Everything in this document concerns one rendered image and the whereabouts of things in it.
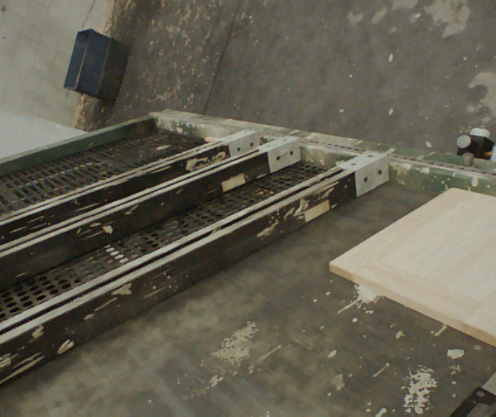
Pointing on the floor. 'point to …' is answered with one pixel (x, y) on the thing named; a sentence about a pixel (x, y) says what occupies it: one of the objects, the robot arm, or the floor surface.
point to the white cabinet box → (9, 132)
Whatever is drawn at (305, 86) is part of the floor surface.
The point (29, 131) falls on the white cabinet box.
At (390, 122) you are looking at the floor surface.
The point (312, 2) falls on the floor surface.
